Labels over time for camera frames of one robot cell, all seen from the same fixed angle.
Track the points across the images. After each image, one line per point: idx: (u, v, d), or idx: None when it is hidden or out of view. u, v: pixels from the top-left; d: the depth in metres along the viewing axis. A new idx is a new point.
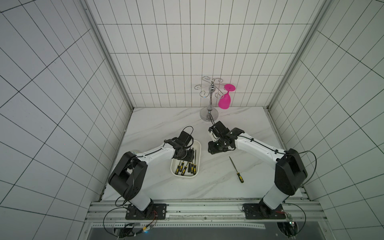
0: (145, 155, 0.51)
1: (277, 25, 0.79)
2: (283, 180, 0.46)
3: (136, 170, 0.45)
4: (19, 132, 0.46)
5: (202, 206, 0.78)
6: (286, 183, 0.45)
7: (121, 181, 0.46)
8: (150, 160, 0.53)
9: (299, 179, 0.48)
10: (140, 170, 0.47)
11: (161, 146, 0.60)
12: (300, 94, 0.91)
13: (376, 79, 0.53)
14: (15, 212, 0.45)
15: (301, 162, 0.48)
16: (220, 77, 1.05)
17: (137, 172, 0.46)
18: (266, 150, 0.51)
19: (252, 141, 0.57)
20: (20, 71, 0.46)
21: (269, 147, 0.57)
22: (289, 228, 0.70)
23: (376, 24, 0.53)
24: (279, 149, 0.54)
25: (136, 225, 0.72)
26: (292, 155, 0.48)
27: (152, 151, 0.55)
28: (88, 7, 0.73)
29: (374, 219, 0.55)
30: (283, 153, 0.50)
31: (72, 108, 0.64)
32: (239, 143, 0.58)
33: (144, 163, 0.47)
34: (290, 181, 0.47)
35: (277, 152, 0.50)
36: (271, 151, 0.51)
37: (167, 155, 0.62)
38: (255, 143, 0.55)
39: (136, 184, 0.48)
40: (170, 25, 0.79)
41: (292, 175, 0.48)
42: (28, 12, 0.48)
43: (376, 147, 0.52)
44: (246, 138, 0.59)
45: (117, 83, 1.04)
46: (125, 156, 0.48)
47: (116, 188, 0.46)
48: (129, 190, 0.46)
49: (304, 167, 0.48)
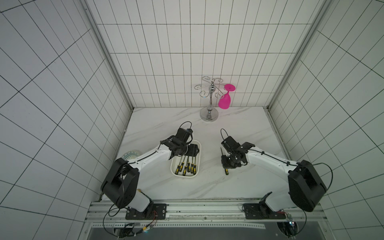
0: (137, 161, 0.49)
1: (277, 26, 0.79)
2: (298, 193, 0.43)
3: (127, 177, 0.43)
4: (18, 132, 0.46)
5: (202, 206, 0.78)
6: (301, 196, 0.43)
7: (115, 189, 0.44)
8: (143, 166, 0.51)
9: (317, 193, 0.45)
10: (131, 178, 0.44)
11: (157, 148, 0.58)
12: (300, 94, 0.91)
13: (376, 79, 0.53)
14: (16, 212, 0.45)
15: (314, 175, 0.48)
16: (220, 77, 1.05)
17: (128, 181, 0.43)
18: (278, 162, 0.50)
19: (262, 154, 0.56)
20: (20, 71, 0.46)
21: (281, 160, 0.51)
22: (289, 228, 0.70)
23: (376, 24, 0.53)
24: (291, 161, 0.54)
25: (136, 225, 0.72)
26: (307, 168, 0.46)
27: (146, 155, 0.53)
28: (88, 7, 0.73)
29: (374, 220, 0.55)
30: (295, 165, 0.48)
31: (72, 108, 0.64)
32: (250, 157, 0.58)
33: (135, 170, 0.46)
34: (306, 194, 0.44)
35: (289, 164, 0.48)
36: (283, 163, 0.49)
37: (161, 158, 0.59)
38: (266, 156, 0.55)
39: (129, 191, 0.47)
40: (170, 25, 0.79)
41: (307, 187, 0.46)
42: (28, 12, 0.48)
43: (376, 147, 0.52)
44: (257, 151, 0.58)
45: (117, 83, 1.04)
46: (116, 163, 0.46)
47: (110, 196, 0.44)
48: (121, 198, 0.44)
49: (320, 180, 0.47)
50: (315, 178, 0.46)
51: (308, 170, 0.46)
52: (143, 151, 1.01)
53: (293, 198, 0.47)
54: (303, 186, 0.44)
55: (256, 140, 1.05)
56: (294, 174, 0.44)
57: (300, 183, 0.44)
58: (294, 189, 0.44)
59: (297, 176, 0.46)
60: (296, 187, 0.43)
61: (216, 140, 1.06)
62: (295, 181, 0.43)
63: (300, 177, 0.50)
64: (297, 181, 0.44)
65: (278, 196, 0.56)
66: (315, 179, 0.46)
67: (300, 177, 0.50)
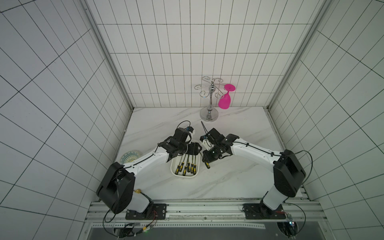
0: (133, 166, 0.48)
1: (277, 26, 0.79)
2: (282, 181, 0.45)
3: (123, 182, 0.42)
4: (18, 132, 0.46)
5: (202, 206, 0.78)
6: (285, 184, 0.45)
7: (111, 193, 0.43)
8: (139, 170, 0.50)
9: (298, 179, 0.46)
10: (127, 183, 0.43)
11: (154, 151, 0.57)
12: (300, 93, 0.91)
13: (376, 79, 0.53)
14: (15, 212, 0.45)
15: (296, 162, 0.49)
16: (220, 77, 1.05)
17: (123, 186, 0.43)
18: (262, 153, 0.51)
19: (247, 146, 0.56)
20: (20, 71, 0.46)
21: (265, 150, 0.52)
22: (289, 228, 0.70)
23: (376, 24, 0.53)
24: (275, 151, 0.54)
25: (136, 225, 0.72)
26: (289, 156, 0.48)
27: (142, 159, 0.51)
28: (88, 7, 0.73)
29: (374, 220, 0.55)
30: (279, 155, 0.50)
31: (72, 108, 0.64)
32: (235, 149, 0.58)
33: (131, 175, 0.44)
34: (289, 182, 0.46)
35: (273, 154, 0.50)
36: (267, 153, 0.51)
37: (159, 161, 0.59)
38: (250, 147, 0.56)
39: (126, 196, 0.46)
40: (170, 25, 0.79)
41: (289, 175, 0.48)
42: (28, 12, 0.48)
43: (376, 147, 0.52)
44: (242, 143, 0.59)
45: (117, 83, 1.04)
46: (112, 168, 0.45)
47: (106, 200, 0.43)
48: (117, 203, 0.44)
49: (301, 167, 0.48)
50: (296, 165, 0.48)
51: (290, 158, 0.48)
52: (143, 151, 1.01)
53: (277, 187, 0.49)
54: (287, 174, 0.46)
55: (256, 140, 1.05)
56: (277, 164, 0.46)
57: (284, 171, 0.46)
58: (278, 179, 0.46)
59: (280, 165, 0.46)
60: (280, 177, 0.45)
61: None
62: (279, 171, 0.45)
63: (283, 166, 0.52)
64: (280, 169, 0.45)
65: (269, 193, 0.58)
66: (296, 166, 0.49)
67: (282, 166, 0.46)
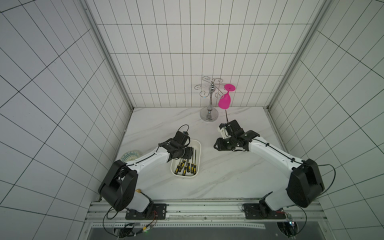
0: (135, 163, 0.49)
1: (277, 25, 0.79)
2: (296, 189, 0.43)
3: (126, 179, 0.43)
4: (18, 131, 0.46)
5: (202, 206, 0.78)
6: (298, 192, 0.44)
7: (113, 191, 0.43)
8: (142, 168, 0.51)
9: (315, 191, 0.46)
10: (130, 180, 0.44)
11: (155, 150, 0.58)
12: (300, 93, 0.91)
13: (377, 79, 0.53)
14: (15, 212, 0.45)
15: (317, 174, 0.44)
16: (220, 77, 1.05)
17: (127, 183, 0.43)
18: (282, 157, 0.49)
19: (266, 146, 0.55)
20: (20, 71, 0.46)
21: (285, 155, 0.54)
22: (289, 228, 0.70)
23: (376, 24, 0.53)
24: (296, 158, 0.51)
25: (136, 225, 0.72)
26: (310, 166, 0.45)
27: (144, 157, 0.52)
28: (88, 8, 0.73)
29: (374, 220, 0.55)
30: (300, 163, 0.47)
31: (72, 108, 0.64)
32: (253, 147, 0.56)
33: (134, 172, 0.45)
34: (305, 192, 0.44)
35: (293, 160, 0.47)
36: (287, 158, 0.48)
37: (160, 160, 0.60)
38: (270, 148, 0.54)
39: (128, 194, 0.47)
40: (170, 25, 0.79)
41: (308, 185, 0.46)
42: (28, 12, 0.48)
43: (376, 147, 0.52)
44: (261, 142, 0.57)
45: (117, 82, 1.04)
46: (115, 165, 0.45)
47: (107, 199, 0.44)
48: (120, 201, 0.44)
49: (321, 180, 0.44)
50: (318, 178, 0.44)
51: (311, 168, 0.45)
52: (143, 151, 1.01)
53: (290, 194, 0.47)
54: (304, 184, 0.44)
55: None
56: (296, 171, 0.44)
57: (302, 181, 0.43)
58: (293, 185, 0.44)
59: (300, 173, 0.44)
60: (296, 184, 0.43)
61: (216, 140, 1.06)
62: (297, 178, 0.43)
63: (303, 175, 0.49)
64: (299, 178, 0.43)
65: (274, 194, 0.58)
66: (316, 178, 0.46)
67: (302, 174, 0.49)
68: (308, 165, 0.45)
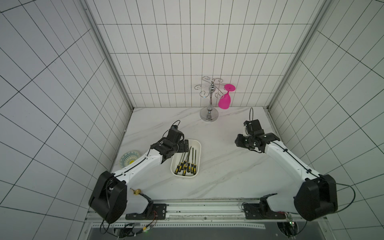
0: (124, 173, 0.46)
1: (277, 25, 0.79)
2: (304, 201, 0.42)
3: (114, 192, 0.41)
4: (19, 131, 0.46)
5: (201, 206, 0.78)
6: (305, 205, 0.42)
7: (104, 203, 0.41)
8: (132, 177, 0.48)
9: (324, 209, 0.43)
10: (119, 193, 0.42)
11: (146, 154, 0.55)
12: (300, 94, 0.92)
13: (377, 79, 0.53)
14: (16, 212, 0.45)
15: (333, 191, 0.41)
16: (220, 77, 1.05)
17: (115, 196, 0.41)
18: (297, 165, 0.48)
19: (284, 151, 0.53)
20: (20, 71, 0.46)
21: (302, 165, 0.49)
22: (289, 228, 0.70)
23: (376, 24, 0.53)
24: (314, 171, 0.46)
25: (135, 225, 0.72)
26: (328, 182, 0.42)
27: (134, 165, 0.50)
28: (88, 7, 0.73)
29: (374, 220, 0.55)
30: (316, 176, 0.44)
31: (72, 108, 0.64)
32: (269, 149, 0.56)
33: (123, 183, 0.44)
34: (312, 205, 0.42)
35: (309, 172, 0.45)
36: (303, 168, 0.46)
37: (151, 164, 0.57)
38: (287, 154, 0.52)
39: (119, 205, 0.45)
40: (170, 25, 0.79)
41: (318, 199, 0.44)
42: (27, 12, 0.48)
43: (376, 147, 0.52)
44: (279, 146, 0.56)
45: (117, 82, 1.04)
46: (102, 177, 0.43)
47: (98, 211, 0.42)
48: (110, 213, 0.42)
49: (334, 199, 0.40)
50: (331, 196, 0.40)
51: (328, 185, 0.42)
52: (143, 151, 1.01)
53: (295, 203, 0.46)
54: (314, 199, 0.42)
55: None
56: (310, 182, 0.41)
57: (312, 194, 0.42)
58: (302, 196, 0.42)
59: (313, 185, 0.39)
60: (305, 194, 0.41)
61: (216, 140, 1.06)
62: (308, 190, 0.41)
63: (316, 188, 0.47)
64: (311, 190, 0.41)
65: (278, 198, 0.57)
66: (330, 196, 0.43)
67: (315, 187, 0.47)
68: (325, 181, 0.42)
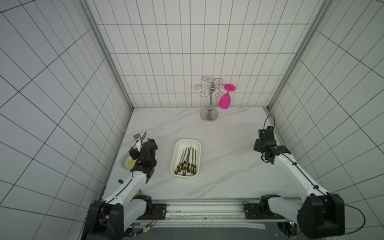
0: (115, 196, 0.46)
1: (277, 25, 0.79)
2: (307, 217, 0.41)
3: (111, 215, 0.41)
4: (19, 131, 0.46)
5: (202, 206, 0.78)
6: (307, 221, 0.41)
7: (101, 235, 0.40)
8: (125, 198, 0.49)
9: (328, 229, 0.41)
10: (117, 214, 0.42)
11: (131, 176, 0.56)
12: (300, 93, 0.91)
13: (377, 79, 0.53)
14: (16, 212, 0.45)
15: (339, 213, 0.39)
16: (220, 77, 1.05)
17: (114, 219, 0.41)
18: (304, 179, 0.47)
19: (293, 165, 0.53)
20: (20, 71, 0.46)
21: (310, 180, 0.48)
22: (289, 228, 0.70)
23: (376, 24, 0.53)
24: (321, 187, 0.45)
25: (136, 225, 0.72)
26: (335, 203, 0.41)
27: (122, 187, 0.50)
28: (88, 7, 0.73)
29: (374, 220, 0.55)
30: (323, 193, 0.42)
31: (72, 108, 0.64)
32: (278, 161, 0.55)
33: (118, 205, 0.42)
34: (314, 222, 0.40)
35: (316, 188, 0.44)
36: (310, 184, 0.45)
37: (139, 184, 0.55)
38: (296, 168, 0.51)
39: (119, 229, 0.44)
40: (170, 25, 0.79)
41: (322, 217, 0.42)
42: (28, 12, 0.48)
43: (376, 147, 0.52)
44: (289, 160, 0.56)
45: (117, 83, 1.04)
46: (93, 208, 0.42)
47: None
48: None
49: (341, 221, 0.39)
50: (338, 218, 0.41)
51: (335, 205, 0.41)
52: None
53: (299, 219, 0.44)
54: (317, 215, 0.40)
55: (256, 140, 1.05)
56: (315, 198, 0.43)
57: (317, 211, 0.40)
58: (304, 211, 0.42)
59: (318, 201, 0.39)
60: (307, 209, 0.41)
61: (216, 140, 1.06)
62: (311, 205, 0.40)
63: (320, 205, 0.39)
64: (315, 205, 0.40)
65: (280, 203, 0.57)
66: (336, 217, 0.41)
67: (320, 204, 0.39)
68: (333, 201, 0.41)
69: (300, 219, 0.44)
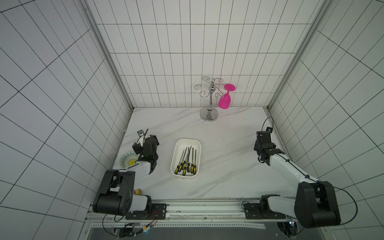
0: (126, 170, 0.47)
1: (277, 25, 0.79)
2: (302, 205, 0.42)
3: (125, 179, 0.46)
4: (19, 131, 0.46)
5: (201, 206, 0.78)
6: (303, 210, 0.42)
7: (114, 197, 0.43)
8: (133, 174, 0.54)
9: (324, 216, 0.42)
10: (129, 179, 0.47)
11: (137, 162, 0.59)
12: (300, 93, 0.91)
13: (377, 79, 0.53)
14: (16, 212, 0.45)
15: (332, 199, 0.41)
16: (220, 77, 1.05)
17: (127, 183, 0.46)
18: (296, 171, 0.50)
19: (286, 161, 0.56)
20: (20, 71, 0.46)
21: (301, 171, 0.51)
22: (289, 228, 0.70)
23: (376, 24, 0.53)
24: (312, 176, 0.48)
25: (136, 225, 0.72)
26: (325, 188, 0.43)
27: (131, 167, 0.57)
28: (88, 7, 0.73)
29: (374, 220, 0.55)
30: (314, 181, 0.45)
31: (72, 108, 0.64)
32: (273, 160, 0.59)
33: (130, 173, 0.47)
34: (309, 208, 0.42)
35: (307, 177, 0.47)
36: (302, 174, 0.48)
37: (144, 169, 0.64)
38: (288, 163, 0.55)
39: (129, 194, 0.48)
40: (170, 25, 0.79)
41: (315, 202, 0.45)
42: (27, 12, 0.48)
43: (376, 147, 0.52)
44: (283, 157, 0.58)
45: (117, 83, 1.04)
46: (107, 175, 0.47)
47: (108, 211, 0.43)
48: (123, 205, 0.44)
49: (334, 207, 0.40)
50: (331, 204, 0.42)
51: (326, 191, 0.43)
52: None
53: (296, 211, 0.45)
54: (310, 200, 0.42)
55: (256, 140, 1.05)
56: (306, 184, 0.46)
57: (309, 195, 0.43)
58: (299, 201, 0.43)
59: (309, 187, 0.46)
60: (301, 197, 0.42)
61: (216, 140, 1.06)
62: (303, 191, 0.43)
63: (312, 191, 0.47)
64: (306, 191, 0.43)
65: (279, 199, 0.57)
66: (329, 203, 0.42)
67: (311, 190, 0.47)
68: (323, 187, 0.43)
69: (297, 211, 0.45)
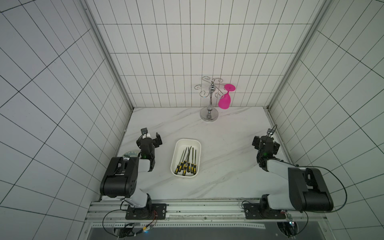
0: None
1: (277, 25, 0.79)
2: (293, 190, 0.45)
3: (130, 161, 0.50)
4: (18, 132, 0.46)
5: (201, 206, 0.78)
6: (294, 193, 0.45)
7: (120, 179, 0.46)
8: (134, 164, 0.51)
9: (315, 197, 0.44)
10: (134, 160, 0.51)
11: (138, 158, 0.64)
12: (300, 93, 0.91)
13: (376, 79, 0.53)
14: (16, 212, 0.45)
15: (320, 182, 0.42)
16: (220, 77, 1.05)
17: (131, 164, 0.50)
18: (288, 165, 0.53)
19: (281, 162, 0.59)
20: (20, 71, 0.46)
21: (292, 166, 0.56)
22: (289, 228, 0.70)
23: (376, 24, 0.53)
24: None
25: (136, 225, 0.72)
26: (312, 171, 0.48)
27: None
28: (88, 7, 0.73)
29: (374, 220, 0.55)
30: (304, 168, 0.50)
31: (72, 108, 0.64)
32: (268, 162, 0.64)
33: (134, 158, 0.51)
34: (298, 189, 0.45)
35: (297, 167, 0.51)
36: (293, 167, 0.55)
37: (143, 165, 0.66)
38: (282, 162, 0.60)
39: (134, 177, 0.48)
40: (170, 25, 0.79)
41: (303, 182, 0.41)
42: (28, 12, 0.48)
43: (376, 147, 0.52)
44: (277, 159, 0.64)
45: (117, 83, 1.04)
46: (113, 161, 0.50)
47: (114, 193, 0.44)
48: (129, 186, 0.47)
49: (325, 189, 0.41)
50: (321, 187, 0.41)
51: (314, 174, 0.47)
52: None
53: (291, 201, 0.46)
54: (298, 180, 0.46)
55: None
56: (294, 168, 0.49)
57: (295, 174, 0.47)
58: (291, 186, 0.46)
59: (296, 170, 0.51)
60: (291, 180, 0.47)
61: (216, 140, 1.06)
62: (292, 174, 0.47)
63: (299, 172, 0.51)
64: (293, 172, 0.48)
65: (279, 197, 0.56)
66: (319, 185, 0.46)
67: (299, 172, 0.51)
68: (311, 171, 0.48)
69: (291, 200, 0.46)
